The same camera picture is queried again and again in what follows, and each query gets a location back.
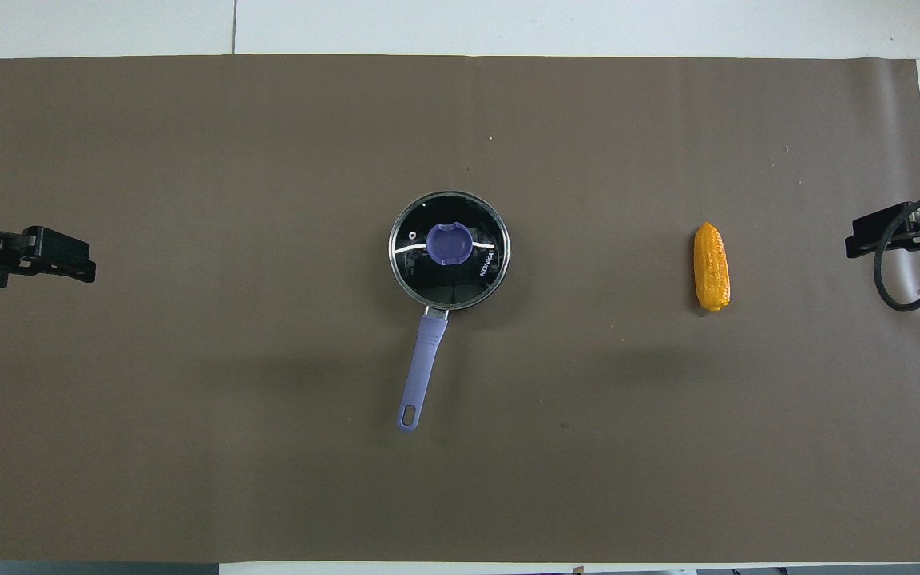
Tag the yellow corn cob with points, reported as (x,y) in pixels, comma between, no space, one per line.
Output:
(711,267)

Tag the brown table mat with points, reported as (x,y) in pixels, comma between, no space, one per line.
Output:
(268,447)

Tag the glass lid with purple knob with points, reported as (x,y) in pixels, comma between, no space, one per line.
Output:
(449,243)

